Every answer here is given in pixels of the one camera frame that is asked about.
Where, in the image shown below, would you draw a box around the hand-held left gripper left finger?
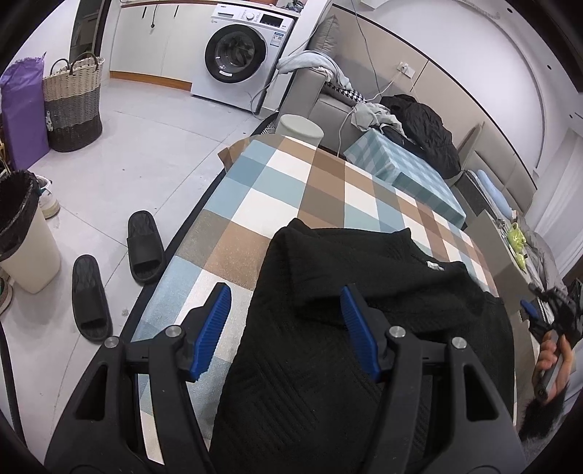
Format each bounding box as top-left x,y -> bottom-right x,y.
46,283 -> 233,474

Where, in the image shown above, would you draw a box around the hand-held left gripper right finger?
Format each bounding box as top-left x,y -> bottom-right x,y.
341,285 -> 527,474

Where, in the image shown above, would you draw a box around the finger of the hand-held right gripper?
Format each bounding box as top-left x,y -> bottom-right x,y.
519,298 -> 548,327

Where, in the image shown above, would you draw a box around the black knit sweater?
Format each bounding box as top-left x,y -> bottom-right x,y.
207,218 -> 517,474

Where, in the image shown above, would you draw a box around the person's right forearm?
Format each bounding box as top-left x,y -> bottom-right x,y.
519,383 -> 577,443

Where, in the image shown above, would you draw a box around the pale grey clothes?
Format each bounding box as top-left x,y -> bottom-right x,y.
348,101 -> 404,131

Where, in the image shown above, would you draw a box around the person's right hand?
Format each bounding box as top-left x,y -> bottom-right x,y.
533,335 -> 577,404

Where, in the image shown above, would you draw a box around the grey bed blanket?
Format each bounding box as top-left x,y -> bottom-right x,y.
519,214 -> 566,292

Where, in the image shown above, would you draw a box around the green toy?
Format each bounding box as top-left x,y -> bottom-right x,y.
508,222 -> 529,267

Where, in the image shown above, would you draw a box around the white curtain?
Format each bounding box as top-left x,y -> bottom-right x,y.
533,128 -> 583,283

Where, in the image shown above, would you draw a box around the black slipper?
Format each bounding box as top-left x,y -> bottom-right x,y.
71,254 -> 114,342
126,210 -> 165,284

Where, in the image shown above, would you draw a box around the blue pillow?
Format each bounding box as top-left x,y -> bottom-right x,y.
474,168 -> 513,219

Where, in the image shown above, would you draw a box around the beige bed headboard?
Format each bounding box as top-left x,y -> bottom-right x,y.
455,123 -> 538,215

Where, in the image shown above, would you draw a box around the checked blanket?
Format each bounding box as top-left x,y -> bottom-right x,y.
130,136 -> 517,474

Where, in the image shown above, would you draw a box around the teal checked cloth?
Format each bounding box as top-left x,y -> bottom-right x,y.
343,128 -> 467,224

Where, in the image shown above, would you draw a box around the beige trash bin black liner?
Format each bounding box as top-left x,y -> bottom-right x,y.
0,170 -> 62,295

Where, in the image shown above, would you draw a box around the black puffer jacket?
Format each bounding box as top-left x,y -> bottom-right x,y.
379,93 -> 462,179

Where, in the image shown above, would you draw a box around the white sneaker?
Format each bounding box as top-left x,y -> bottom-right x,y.
34,175 -> 61,219

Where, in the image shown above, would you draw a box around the pale sneaker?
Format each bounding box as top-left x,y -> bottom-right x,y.
0,269 -> 14,315

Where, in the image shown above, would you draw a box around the white round stool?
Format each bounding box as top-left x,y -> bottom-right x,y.
277,115 -> 325,151

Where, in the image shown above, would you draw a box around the grey sofa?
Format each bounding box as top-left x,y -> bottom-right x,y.
328,2 -> 538,183
280,68 -> 397,158

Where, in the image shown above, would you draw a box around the houndstooth cushion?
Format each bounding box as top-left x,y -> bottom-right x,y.
325,81 -> 367,103

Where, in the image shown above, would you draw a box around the woven laundry basket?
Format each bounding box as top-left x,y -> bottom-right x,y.
42,51 -> 105,153

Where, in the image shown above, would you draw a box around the pale blue cloth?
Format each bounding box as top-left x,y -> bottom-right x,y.
277,50 -> 353,92

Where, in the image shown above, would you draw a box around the white washing machine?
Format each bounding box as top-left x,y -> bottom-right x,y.
190,0 -> 301,114

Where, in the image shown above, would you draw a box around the purple bag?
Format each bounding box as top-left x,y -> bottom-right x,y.
0,52 -> 51,171

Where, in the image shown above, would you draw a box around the grey pillow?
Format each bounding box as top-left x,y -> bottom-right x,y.
307,13 -> 340,69

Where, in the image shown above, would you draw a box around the white base cabinets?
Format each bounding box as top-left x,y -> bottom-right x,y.
109,0 -> 215,89

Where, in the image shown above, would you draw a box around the dark door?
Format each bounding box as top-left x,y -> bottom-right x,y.
68,0 -> 112,65

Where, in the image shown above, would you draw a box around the white charging cable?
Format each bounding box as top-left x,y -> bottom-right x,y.
334,68 -> 406,158

